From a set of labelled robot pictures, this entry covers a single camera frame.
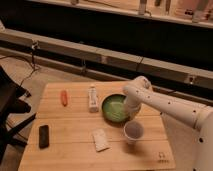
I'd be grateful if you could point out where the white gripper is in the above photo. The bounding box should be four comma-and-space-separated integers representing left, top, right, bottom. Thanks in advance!
124, 96, 141, 115

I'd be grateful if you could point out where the green ceramic bowl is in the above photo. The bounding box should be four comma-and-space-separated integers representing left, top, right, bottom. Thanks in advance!
102, 94, 131, 123

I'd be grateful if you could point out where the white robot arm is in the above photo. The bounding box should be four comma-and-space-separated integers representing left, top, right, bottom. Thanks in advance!
123, 76, 213, 171

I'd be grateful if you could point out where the clear plastic cup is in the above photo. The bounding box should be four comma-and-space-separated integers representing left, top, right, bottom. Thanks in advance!
123, 120, 144, 145

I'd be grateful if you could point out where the orange carrot toy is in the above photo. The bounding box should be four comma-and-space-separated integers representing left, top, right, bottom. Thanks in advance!
61, 90, 68, 106

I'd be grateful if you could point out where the black phone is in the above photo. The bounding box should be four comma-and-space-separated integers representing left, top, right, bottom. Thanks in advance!
39, 125, 49, 149

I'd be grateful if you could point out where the black chair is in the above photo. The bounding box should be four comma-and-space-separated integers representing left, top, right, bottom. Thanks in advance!
0, 65, 35, 163

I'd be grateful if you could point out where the black floor cable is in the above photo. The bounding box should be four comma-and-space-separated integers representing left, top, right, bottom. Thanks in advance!
0, 44, 42, 88

